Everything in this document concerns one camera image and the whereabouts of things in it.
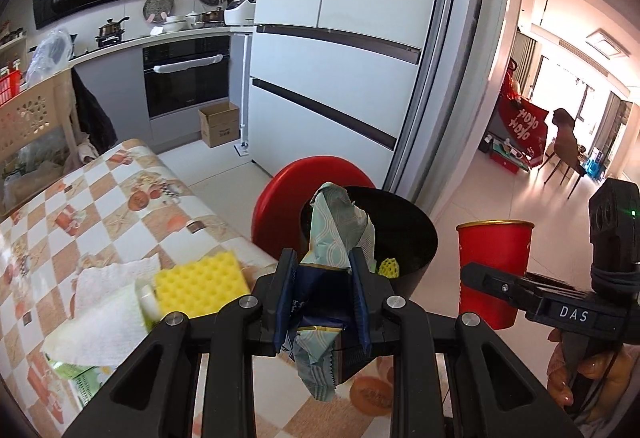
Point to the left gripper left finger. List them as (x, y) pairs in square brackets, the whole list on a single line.
[(283, 285)]

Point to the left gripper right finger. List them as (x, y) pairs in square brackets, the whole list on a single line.
[(360, 279)]

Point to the teal wrapper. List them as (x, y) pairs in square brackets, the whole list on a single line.
[(324, 277)]

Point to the yellow sponge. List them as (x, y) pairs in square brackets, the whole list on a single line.
[(200, 288)]

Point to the red paper cup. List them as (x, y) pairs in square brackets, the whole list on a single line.
[(501, 245)]

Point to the white paper towel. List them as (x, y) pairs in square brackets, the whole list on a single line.
[(108, 323)]

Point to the black trash bin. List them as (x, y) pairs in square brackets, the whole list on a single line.
[(405, 244)]

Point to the red plastic stool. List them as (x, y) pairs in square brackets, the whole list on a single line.
[(276, 216)]

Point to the pale green small bottle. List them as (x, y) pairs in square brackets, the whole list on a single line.
[(147, 301)]

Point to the cardboard box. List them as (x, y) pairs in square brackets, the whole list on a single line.
[(220, 123)]

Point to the brown dining chair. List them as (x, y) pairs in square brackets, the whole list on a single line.
[(565, 147)]

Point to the checkered patterned tablecloth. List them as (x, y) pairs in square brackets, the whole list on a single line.
[(127, 205)]

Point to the green daisy tube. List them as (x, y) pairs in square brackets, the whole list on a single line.
[(84, 382)]

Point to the built-in black oven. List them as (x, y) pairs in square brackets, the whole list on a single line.
[(186, 73)]

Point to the white refrigerator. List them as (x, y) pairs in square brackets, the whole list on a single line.
[(370, 81)]

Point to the white rice cooker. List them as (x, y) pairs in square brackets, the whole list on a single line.
[(239, 13)]

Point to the beige plastic shelf rack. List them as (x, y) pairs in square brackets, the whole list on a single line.
[(36, 111)]

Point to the black cooking pot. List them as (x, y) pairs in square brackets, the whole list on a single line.
[(111, 32)]

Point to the red plastic basket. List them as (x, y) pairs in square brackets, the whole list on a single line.
[(10, 82)]

